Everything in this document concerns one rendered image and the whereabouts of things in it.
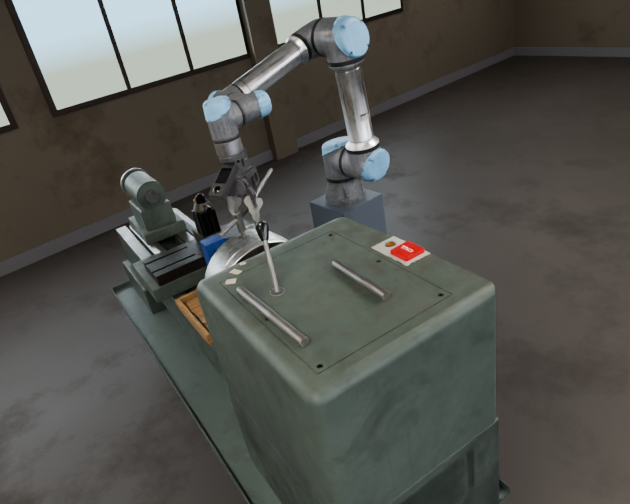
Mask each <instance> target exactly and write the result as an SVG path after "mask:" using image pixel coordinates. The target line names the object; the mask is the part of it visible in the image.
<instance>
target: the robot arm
mask: <svg viewBox="0 0 630 504"><path fill-rule="evenodd" d="M368 45H369V32H368V29H367V27H366V25H365V24H364V22H363V21H362V20H360V19H359V18H357V17H355V16H347V15H342V16H338V17H321V18H317V19H314V20H312V21H310V22H309V23H307V24H306V25H304V26H302V27H301V28H300V29H298V30H297V31H295V32H294V33H293V34H291V35H290V36H289V37H288V38H287V40H286V43H285V44H284V45H282V46H281V47H280V48H278V49H277V50H276V51H274V52H273V53H272V54H270V55H269V56H268V57H266V58H265V59H264V60H262V61H261V62H260V63H258V64H257V65H256V66H254V67H253V68H252V69H250V70H249V71H248V72H246V73H245V74H244V75H242V76H241V77H240V78H238V79H237V80H236V81H234V82H233V83H232V84H231V85H229V86H228V87H226V88H225V89H224V90H218V91H214V92H212V93H211V94H210V95H209V97H208V100H206V101H205V102H204V103H203V109H204V114H205V120H206V122H207V124H208V127H209V130H210V134H211V137H212V140H213V143H214V146H215V149H216V153H217V155H218V156H219V160H220V162H221V163H223V165H222V167H221V169H220V172H219V174H218V176H217V178H216V180H215V182H214V184H213V186H212V188H211V191H210V193H209V197H210V198H211V199H212V200H220V201H225V204H226V206H227V208H228V209H229V211H230V213H231V214H232V216H233V217H234V215H233V213H234V212H235V211H238V208H239V206H240V205H241V198H238V197H237V195H240V196H241V197H243V196H244V195H245V196H246V197H245V199H244V203H245V205H246V206H247V207H248V208H249V212H250V213H251V215H252V219H253V220H254V221H255V222H256V223H257V222H259V219H260V214H259V210H260V208H261V206H262V205H263V201H262V199H261V198H256V194H255V191H254V189H253V188H254V186H255V185H256V186H257V185H258V184H259V183H260V180H259V176H258V173H257V169H256V167H251V166H250V162H249V158H248V155H247V151H246V148H243V145H242V141H241V138H240V135H239V131H238V128H239V127H242V126H244V125H247V124H249V123H251V122H254V121H256V120H258V119H262V118H263V117H265V116H267V115H269V114H270V112H271V110H272V104H271V100H270V98H269V96H268V94H267V93H266V92H265V90H267V89H268V88H269V87H271V86H272V85H273V84H274V83H276V82H277V81H278V80H280V79H281V78H282V77H283V76H285V75H286V74H287V73H289V72H290V71H291V70H292V69H294V68H295V67H296V66H298V65H299V64H305V63H307V62H308V61H309V60H311V59H314V58H317V57H327V61H328V66H329V68H331V69H332V70H334V71H335V76H336V81H337V86H338V90H339V95H340V100H341V105H342V110H343V115H344V119H345V124H346V129H347V134H348V136H344V137H338V138H335V139H332V140H329V141H327V142H325V143H324V144H323V145H322V156H323V161H324V167H325V172H326V178H327V187H326V193H325V200H326V203H327V204H328V205H331V206H336V207H342V206H349V205H353V204H356V203H358V202H360V201H362V200H363V199H364V197H365V191H364V188H363V186H362V184H361V182H360V180H359V179H361V180H364V181H371V182H375V181H378V180H380V179H381V178H382V177H383V176H384V175H385V173H386V171H387V169H388V167H389V162H390V157H389V154H388V152H387V151H386V150H385V149H383V148H381V147H380V142H379V138H378V137H376V136H374V134H373V128H372V122H371V117H370V111H369V106H368V100H367V95H366V89H365V83H364V78H363V72H362V67H361V64H362V62H363V61H364V59H365V56H364V54H365V53H366V51H367V49H368ZM255 172H256V175H257V179H258V180H257V181H256V178H255V175H254V173H255Z"/></svg>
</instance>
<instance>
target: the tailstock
mask: <svg viewBox="0 0 630 504"><path fill-rule="evenodd" d="M128 175H129V176H128ZM121 187H122V190H123V191H124V192H125V193H126V194H127V195H129V196H131V197H132V198H133V199H131V200H129V204H130V207H131V209H132V212H133V215H134V216H132V217H129V218H128V221H129V223H130V226H131V228H132V229H133V230H134V231H135V232H136V233H137V234H138V235H139V236H140V237H141V238H142V239H143V240H144V242H145V243H146V244H147V245H151V244H153V243H156V242H159V241H161V240H164V239H166V238H168V237H171V236H173V235H176V234H178V233H180V232H183V231H185V230H186V226H185V223H184V220H183V219H181V218H180V217H179V216H178V215H176V214H175V213H174V212H173V209H172V206H171V203H170V201H169V200H168V199H166V191H165V188H164V187H163V185H161V184H160V183H159V182H157V181H156V180H155V179H153V178H152V177H151V176H149V174H148V173H147V172H146V171H144V170H143V169H140V168H132V169H129V170H127V171H126V172H125V173H124V174H123V176H122V178H121Z"/></svg>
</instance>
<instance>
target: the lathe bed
mask: <svg viewBox="0 0 630 504"><path fill-rule="evenodd" d="M172 209H173V212H174V213H175V214H176V215H178V216H179V217H180V218H181V219H183V220H184V223H185V226H186V230H185V231H183V232H180V233H178V234H176V235H173V236H171V237H168V238H166V239H164V240H161V241H159V242H156V243H153V244H151V245H147V244H146V243H145V242H144V240H143V239H142V238H141V237H140V236H139V235H138V234H137V233H136V232H135V231H134V230H133V229H132V228H131V226H129V228H130V229H127V228H126V226H123V227H121V228H118V229H116V232H117V234H118V235H119V238H120V240H121V243H122V245H123V248H124V250H125V253H126V255H127V258H128V260H129V261H130V262H131V263H132V264H133V263H136V262H138V261H140V260H143V259H145V258H148V257H150V256H152V255H155V254H157V253H159V252H162V251H167V250H169V249H172V248H174V247H177V246H179V245H181V244H184V243H186V242H188V241H191V240H193V239H195V237H194V233H193V229H195V228H196V225H195V222H193V221H192V220H191V219H190V218H188V217H187V216H186V215H184V214H183V213H182V212H181V211H179V210H178V209H177V208H172ZM194 290H197V286H195V287H192V288H190V289H188V290H186V291H184V292H182V293H180V294H178V295H176V296H173V297H171V298H168V299H166V300H164V301H162V302H163V304H164V305H165V306H166V308H167V309H168V310H169V311H170V313H171V314H172V315H173V316H174V318H175V319H176V320H177V321H178V323H179V324H180V325H181V326H182V328H183V329H184V330H185V331H186V333H187V334H188V335H189V337H190V338H191V339H192V340H193V342H194V343H195V344H196V345H197V347H198V348H199V349H200V350H201V352H202V353H203V354H204V355H205V357H206V358H207V359H208V360H209V362H210V363H211V364H212V366H213V367H214V368H215V369H216V371H217V372H218V373H219V374H220V376H221V377H222V378H223V379H224V381H225V382H226V379H225V376H224V373H223V370H222V367H221V364H220V361H219V358H218V355H217V352H216V349H215V346H214V343H212V344H210V345H209V344H208V343H207V342H206V341H205V340H204V338H203V337H202V336H201V335H200V334H199V332H198V331H197V330H196V329H195V328H194V326H193V325H192V324H191V323H190V322H189V320H188V319H187V318H186V317H185V316H184V314H183V313H182V312H181V311H180V310H179V308H178V306H177V303H176V301H175V299H177V298H179V297H181V296H184V295H186V294H188V293H190V292H192V291H194ZM226 383H227V382H226ZM467 463H469V464H471V465H472V463H473V462H472V463H471V462H470V461H469V462H467ZM471 465H469V466H471ZM473 466H474V465H473ZM473 466H471V468H472V467H473ZM469 468H470V467H469ZM471 468H470V469H471ZM470 469H468V470H467V471H470ZM472 470H473V471H474V468H472ZM472 470H471V471H472ZM471 471H470V472H471ZM473 471H472V472H473ZM470 472H469V473H470ZM469 473H468V474H469ZM473 473H474V472H473ZM471 475H472V473H471ZM471 475H470V474H469V476H470V477H471V478H472V476H473V477H474V475H472V476H471ZM469 476H468V478H469ZM432 482H433V479H432ZM436 482H437V481H435V483H436ZM429 483H430V482H429ZM429 483H428V484H429ZM433 483H434V482H433ZM433 483H432V484H433ZM435 483H434V484H435ZM428 484H426V485H427V486H426V485H425V486H424V488H425V487H428V486H429V487H428V488H427V489H430V487H431V486H430V485H432V484H429V485H428ZM435 485H436V484H435ZM435 485H432V486H435ZM427 489H426V492H425V491H423V492H421V493H423V494H425V493H427V491H430V490H427ZM430 492H431V491H430ZM430 492H429V494H430ZM415 497H416V496H414V498H415ZM414 498H413V501H415V500H416V499H415V500H414ZM406 501H407V500H406ZM408 501H409V502H408ZM408 501H407V502H408V503H410V501H411V503H410V504H413V503H415V504H416V502H413V501H412V500H410V499H408ZM416 501H419V500H418V498H417V500H416ZM412 502H413V503H412ZM419 502H420V501H419ZM419 502H417V503H419ZM408 503H407V504H408ZM419 504H421V503H419Z"/></svg>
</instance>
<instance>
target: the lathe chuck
mask: <svg viewBox="0 0 630 504"><path fill-rule="evenodd" d="M245 233H246V236H250V238H249V239H247V240H245V241H239V239H240V238H241V233H238V234H236V235H234V236H232V237H231V238H229V239H228V240H227V241H226V242H224V243H223V244H222V245H221V246H220V247H219V248H218V250H217V251H216V252H215V254H214V255H213V257H212V258H211V260H210V262H209V264H208V267H207V270H206V273H205V278H207V277H209V276H211V275H214V274H216V273H218V272H220V271H222V270H223V269H224V268H225V266H226V264H227V263H228V262H229V260H230V259H231V258H232V257H233V256H234V255H235V254H236V253H237V252H238V251H239V250H241V249H242V248H243V247H245V246H246V245H248V244H250V243H252V242H254V241H257V240H260V238H259V236H258V234H257V232H256V230H255V229H250V230H246V231H245ZM269 238H281V239H285V238H284V237H282V236H280V235H279V234H275V233H272V232H270V231H269ZM285 240H287V239H285Z"/></svg>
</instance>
